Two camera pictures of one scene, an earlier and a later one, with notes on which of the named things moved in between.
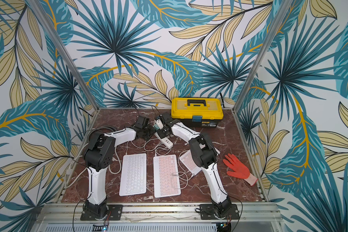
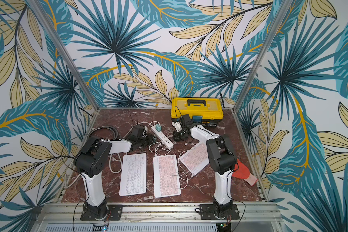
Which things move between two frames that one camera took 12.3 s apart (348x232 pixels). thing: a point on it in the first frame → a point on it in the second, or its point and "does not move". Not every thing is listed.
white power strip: (165, 141) does not move
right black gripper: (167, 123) → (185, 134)
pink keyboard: (188, 160) does not move
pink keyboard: (166, 180) does not move
